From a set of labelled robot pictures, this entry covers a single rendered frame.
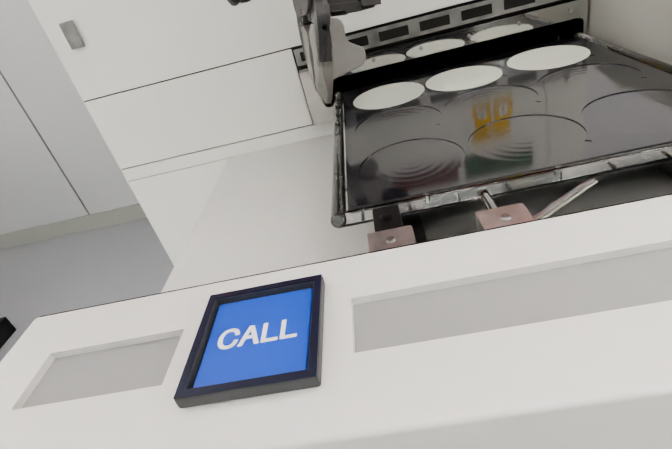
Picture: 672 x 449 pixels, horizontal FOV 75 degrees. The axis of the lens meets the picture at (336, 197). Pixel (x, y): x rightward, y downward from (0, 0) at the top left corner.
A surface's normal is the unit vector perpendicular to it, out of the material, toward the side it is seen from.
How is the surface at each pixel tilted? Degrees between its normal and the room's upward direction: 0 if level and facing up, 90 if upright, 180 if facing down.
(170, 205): 90
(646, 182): 0
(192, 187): 90
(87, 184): 90
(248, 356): 0
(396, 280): 0
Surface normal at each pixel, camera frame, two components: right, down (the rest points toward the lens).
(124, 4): 0.00, 0.50
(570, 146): -0.24, -0.84
